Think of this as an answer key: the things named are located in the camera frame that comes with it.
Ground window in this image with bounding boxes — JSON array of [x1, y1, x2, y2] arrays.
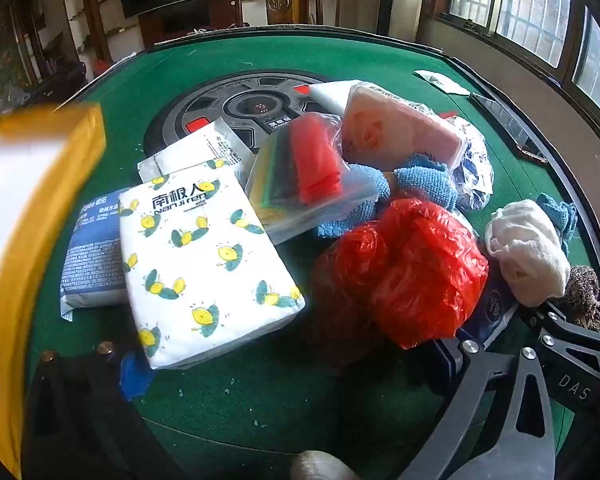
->
[[447, 0, 600, 101]]

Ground red plastic bag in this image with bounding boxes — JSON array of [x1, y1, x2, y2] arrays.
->
[[312, 197, 491, 351]]

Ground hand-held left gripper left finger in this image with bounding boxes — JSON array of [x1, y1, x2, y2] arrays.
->
[[22, 341, 191, 480]]

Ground white paper sheet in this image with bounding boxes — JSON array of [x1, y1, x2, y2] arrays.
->
[[414, 69, 472, 96]]

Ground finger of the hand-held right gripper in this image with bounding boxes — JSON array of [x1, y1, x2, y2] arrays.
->
[[517, 300, 600, 413]]

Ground blue microfiber cloth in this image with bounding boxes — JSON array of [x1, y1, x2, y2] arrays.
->
[[317, 152, 458, 238]]

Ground blue grey wipes packet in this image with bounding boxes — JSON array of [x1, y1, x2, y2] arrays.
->
[[60, 187, 131, 321]]

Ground white soft packet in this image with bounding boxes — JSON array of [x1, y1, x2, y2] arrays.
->
[[307, 80, 366, 116]]

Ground blue patterned clear bag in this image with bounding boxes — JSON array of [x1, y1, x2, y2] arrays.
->
[[450, 115, 496, 211]]

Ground pale pink tissue pack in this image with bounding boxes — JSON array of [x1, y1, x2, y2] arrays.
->
[[340, 82, 468, 173]]

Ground lemon print tissue pack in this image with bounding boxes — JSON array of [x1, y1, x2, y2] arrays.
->
[[117, 165, 307, 371]]

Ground clear bag of coloured cloths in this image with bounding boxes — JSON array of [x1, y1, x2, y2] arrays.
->
[[244, 112, 381, 246]]

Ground blue white packet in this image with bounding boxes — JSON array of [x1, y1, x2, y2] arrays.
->
[[455, 280, 523, 351]]

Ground light blue cloth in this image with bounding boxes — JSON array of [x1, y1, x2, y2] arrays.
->
[[535, 192, 578, 256]]

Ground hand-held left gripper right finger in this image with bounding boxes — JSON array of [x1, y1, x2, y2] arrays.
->
[[397, 335, 558, 480]]

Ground brown scrub pad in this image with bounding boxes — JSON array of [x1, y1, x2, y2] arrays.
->
[[562, 265, 600, 333]]

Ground wooden television cabinet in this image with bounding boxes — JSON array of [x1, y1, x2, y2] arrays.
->
[[140, 0, 241, 48]]

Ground yellow cardboard box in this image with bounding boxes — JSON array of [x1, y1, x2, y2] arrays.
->
[[0, 102, 106, 478]]

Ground round grey table panel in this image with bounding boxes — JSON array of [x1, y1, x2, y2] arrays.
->
[[142, 71, 341, 158]]

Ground white cloth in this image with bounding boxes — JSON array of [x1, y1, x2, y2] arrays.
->
[[484, 199, 572, 308]]

